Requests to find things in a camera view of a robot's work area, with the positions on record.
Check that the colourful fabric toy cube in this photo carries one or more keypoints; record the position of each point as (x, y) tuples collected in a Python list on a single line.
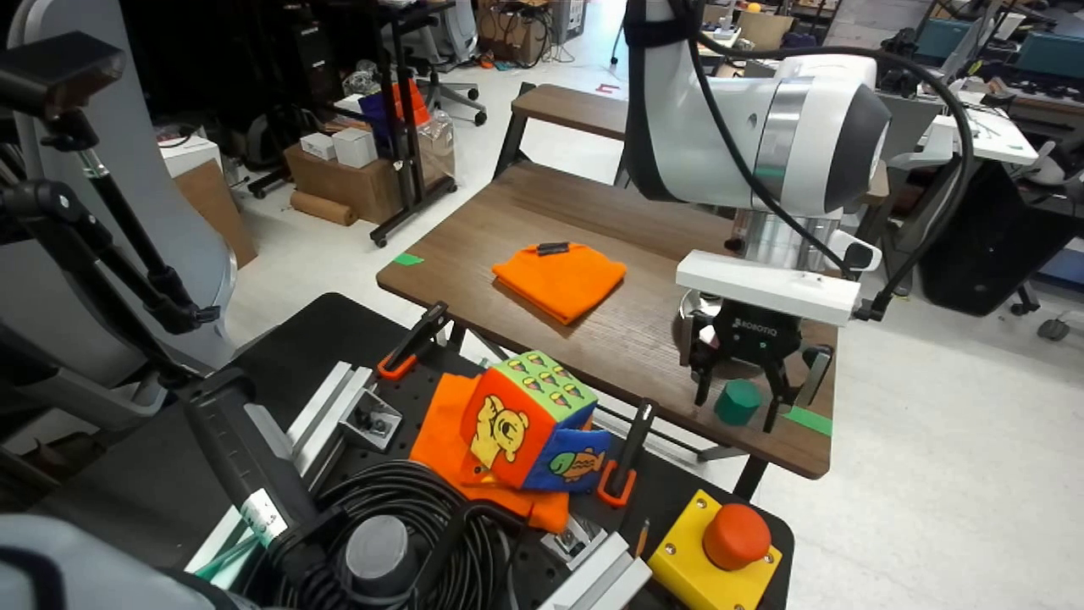
[(529, 425)]

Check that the orange pencil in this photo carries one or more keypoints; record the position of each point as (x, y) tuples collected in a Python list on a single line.
[(642, 536)]

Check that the black camera stand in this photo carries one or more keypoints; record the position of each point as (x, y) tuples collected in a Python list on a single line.
[(79, 205)]

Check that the small black clip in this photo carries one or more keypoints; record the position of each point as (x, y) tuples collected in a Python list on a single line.
[(554, 250)]

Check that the folded orange cloth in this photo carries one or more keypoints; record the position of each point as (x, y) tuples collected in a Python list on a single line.
[(558, 282)]

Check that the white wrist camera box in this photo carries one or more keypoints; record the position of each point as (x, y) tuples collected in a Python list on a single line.
[(766, 290)]

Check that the aluminium profile rail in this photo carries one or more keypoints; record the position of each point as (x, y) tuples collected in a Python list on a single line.
[(283, 461), (598, 570)]

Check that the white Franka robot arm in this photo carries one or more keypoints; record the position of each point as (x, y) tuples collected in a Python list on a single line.
[(745, 112)]

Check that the green block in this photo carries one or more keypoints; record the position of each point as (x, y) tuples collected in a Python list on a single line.
[(738, 406)]

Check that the yellow emergency stop button box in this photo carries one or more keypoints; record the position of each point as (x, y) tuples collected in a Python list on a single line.
[(711, 555)]

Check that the green tape piece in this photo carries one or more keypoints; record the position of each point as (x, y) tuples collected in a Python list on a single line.
[(808, 421), (408, 259)]

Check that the brown wooden side table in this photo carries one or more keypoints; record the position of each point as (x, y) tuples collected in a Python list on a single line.
[(569, 111)]

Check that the grey round cap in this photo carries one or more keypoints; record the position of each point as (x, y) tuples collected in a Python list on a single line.
[(374, 555)]

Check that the open cardboard box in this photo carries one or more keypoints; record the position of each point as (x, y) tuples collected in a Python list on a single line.
[(351, 171)]

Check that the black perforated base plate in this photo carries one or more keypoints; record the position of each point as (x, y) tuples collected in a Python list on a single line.
[(283, 351)]

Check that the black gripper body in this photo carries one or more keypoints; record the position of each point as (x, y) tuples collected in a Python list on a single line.
[(748, 339)]

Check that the black orange bar clamp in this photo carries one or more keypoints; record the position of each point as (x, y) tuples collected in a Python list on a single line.
[(623, 460), (409, 344)]

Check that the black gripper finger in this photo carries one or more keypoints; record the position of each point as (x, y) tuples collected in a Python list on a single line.
[(704, 380), (781, 395)]

